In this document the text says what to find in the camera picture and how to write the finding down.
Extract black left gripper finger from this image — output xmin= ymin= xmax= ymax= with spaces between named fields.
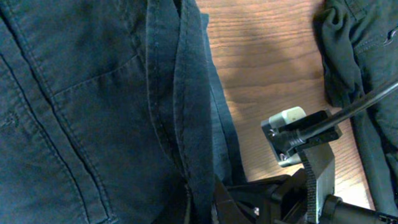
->
xmin=213 ymin=175 xmax=251 ymax=224

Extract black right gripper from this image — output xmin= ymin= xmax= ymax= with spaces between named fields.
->
xmin=226 ymin=143 xmax=335 ymax=223

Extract dark blue shorts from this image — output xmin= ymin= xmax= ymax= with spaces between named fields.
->
xmin=1 ymin=0 xmax=246 ymax=223

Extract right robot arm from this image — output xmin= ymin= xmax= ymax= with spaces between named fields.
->
xmin=215 ymin=143 xmax=397 ymax=224

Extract black garment pile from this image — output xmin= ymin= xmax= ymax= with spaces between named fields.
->
xmin=313 ymin=0 xmax=397 ymax=216

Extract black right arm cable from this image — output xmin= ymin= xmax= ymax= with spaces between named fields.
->
xmin=273 ymin=79 xmax=398 ymax=150

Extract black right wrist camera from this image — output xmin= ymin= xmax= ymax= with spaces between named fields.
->
xmin=261 ymin=106 xmax=342 ymax=167

